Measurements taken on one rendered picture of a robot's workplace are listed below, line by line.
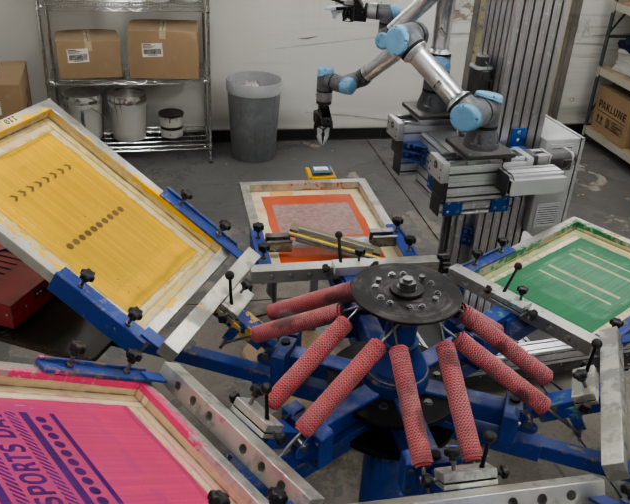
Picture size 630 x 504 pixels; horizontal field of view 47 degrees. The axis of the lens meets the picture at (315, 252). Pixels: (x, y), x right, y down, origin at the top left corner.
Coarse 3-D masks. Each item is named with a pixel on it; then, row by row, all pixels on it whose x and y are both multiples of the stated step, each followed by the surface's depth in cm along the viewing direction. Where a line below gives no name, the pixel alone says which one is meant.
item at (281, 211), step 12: (264, 204) 316; (276, 204) 316; (288, 204) 317; (300, 204) 317; (276, 216) 306; (288, 216) 307; (300, 216) 307; (312, 216) 308; (276, 228) 297; (288, 228) 297; (288, 252) 280; (300, 252) 280; (312, 252) 281; (324, 252) 281
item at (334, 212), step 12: (312, 204) 318; (324, 204) 319; (336, 204) 319; (348, 204) 320; (324, 216) 309; (336, 216) 309; (348, 216) 310; (360, 216) 310; (324, 228) 299; (336, 228) 300; (348, 228) 300; (360, 228) 301
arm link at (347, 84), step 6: (330, 78) 325; (336, 78) 323; (342, 78) 322; (348, 78) 321; (354, 78) 326; (330, 84) 325; (336, 84) 323; (342, 84) 321; (348, 84) 320; (354, 84) 323; (336, 90) 325; (342, 90) 322; (348, 90) 321; (354, 90) 324
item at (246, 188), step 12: (300, 180) 331; (312, 180) 332; (324, 180) 333; (336, 180) 334; (348, 180) 334; (360, 180) 335; (240, 192) 324; (360, 192) 332; (372, 192) 324; (252, 204) 307; (372, 204) 313; (252, 216) 297; (384, 216) 304; (252, 228) 288; (396, 252) 283
